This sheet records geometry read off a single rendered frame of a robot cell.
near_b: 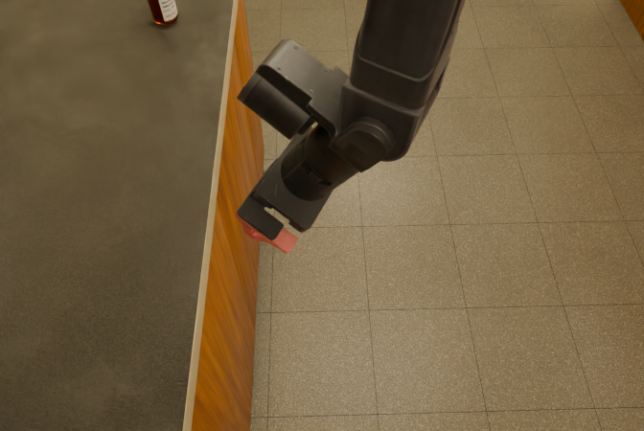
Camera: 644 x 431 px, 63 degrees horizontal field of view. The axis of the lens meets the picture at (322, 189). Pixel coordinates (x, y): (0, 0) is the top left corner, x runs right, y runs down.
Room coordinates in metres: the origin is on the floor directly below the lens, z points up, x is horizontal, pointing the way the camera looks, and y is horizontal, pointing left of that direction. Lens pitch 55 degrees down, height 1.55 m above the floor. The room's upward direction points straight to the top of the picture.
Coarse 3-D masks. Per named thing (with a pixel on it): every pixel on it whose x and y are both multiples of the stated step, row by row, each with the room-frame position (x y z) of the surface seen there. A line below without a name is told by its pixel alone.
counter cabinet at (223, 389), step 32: (224, 128) 0.71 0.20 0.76; (256, 128) 1.10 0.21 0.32; (224, 160) 0.65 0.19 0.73; (256, 160) 1.01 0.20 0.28; (224, 192) 0.59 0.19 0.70; (224, 224) 0.54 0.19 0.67; (224, 256) 0.48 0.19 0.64; (256, 256) 0.74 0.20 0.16; (224, 288) 0.43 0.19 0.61; (256, 288) 0.65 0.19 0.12; (224, 320) 0.38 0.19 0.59; (224, 352) 0.32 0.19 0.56; (224, 384) 0.27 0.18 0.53; (224, 416) 0.22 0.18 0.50
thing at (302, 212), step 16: (288, 144) 0.35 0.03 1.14; (304, 144) 0.31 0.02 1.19; (288, 160) 0.31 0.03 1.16; (304, 160) 0.30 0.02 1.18; (272, 176) 0.31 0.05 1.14; (288, 176) 0.30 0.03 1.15; (304, 176) 0.29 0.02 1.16; (256, 192) 0.29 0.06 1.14; (272, 192) 0.29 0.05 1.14; (288, 192) 0.30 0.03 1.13; (304, 192) 0.29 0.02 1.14; (320, 192) 0.29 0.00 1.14; (288, 208) 0.28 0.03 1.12; (304, 208) 0.28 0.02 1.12; (320, 208) 0.29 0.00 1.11; (304, 224) 0.27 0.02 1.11
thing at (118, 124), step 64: (0, 0) 0.88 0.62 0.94; (64, 0) 0.88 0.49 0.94; (128, 0) 0.88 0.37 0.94; (192, 0) 0.88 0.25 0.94; (0, 64) 0.70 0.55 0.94; (64, 64) 0.70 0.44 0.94; (128, 64) 0.70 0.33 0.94; (192, 64) 0.70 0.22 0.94; (0, 128) 0.55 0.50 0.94; (64, 128) 0.55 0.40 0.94; (128, 128) 0.55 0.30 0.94; (192, 128) 0.55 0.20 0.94; (0, 192) 0.43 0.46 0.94; (64, 192) 0.43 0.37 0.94; (128, 192) 0.43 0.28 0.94; (192, 192) 0.43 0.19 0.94; (0, 256) 0.33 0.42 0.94; (64, 256) 0.33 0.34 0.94; (128, 256) 0.33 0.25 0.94; (192, 256) 0.33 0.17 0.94; (0, 320) 0.24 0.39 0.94; (64, 320) 0.24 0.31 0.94; (128, 320) 0.24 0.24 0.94; (192, 320) 0.24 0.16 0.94; (0, 384) 0.16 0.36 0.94; (64, 384) 0.16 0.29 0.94; (128, 384) 0.16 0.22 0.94; (192, 384) 0.17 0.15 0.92
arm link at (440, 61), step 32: (384, 0) 0.27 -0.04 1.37; (416, 0) 0.26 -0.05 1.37; (448, 0) 0.25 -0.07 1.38; (384, 32) 0.27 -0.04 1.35; (416, 32) 0.26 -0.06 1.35; (448, 32) 0.26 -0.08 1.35; (352, 64) 0.27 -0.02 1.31; (384, 64) 0.26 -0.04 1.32; (416, 64) 0.25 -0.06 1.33; (352, 96) 0.26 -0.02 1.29; (384, 96) 0.26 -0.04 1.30; (416, 96) 0.25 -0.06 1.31; (416, 128) 0.25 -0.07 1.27; (384, 160) 0.25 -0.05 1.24
